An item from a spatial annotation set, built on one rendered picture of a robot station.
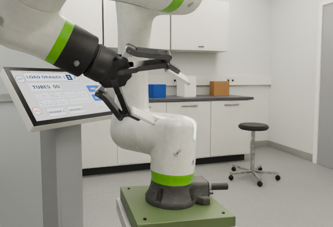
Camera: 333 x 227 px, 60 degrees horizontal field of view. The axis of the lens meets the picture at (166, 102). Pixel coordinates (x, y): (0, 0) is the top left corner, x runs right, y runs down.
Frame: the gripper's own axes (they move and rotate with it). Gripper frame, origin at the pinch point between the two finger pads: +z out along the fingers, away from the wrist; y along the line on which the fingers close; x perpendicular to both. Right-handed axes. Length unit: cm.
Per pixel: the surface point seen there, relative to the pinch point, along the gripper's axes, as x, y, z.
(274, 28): -365, -36, 275
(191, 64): -326, 81, 178
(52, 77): -71, 52, -15
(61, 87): -67, 52, -10
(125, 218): 8.2, 34.2, 9.9
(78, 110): -58, 54, 0
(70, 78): -77, 52, -7
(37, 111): -46, 55, -17
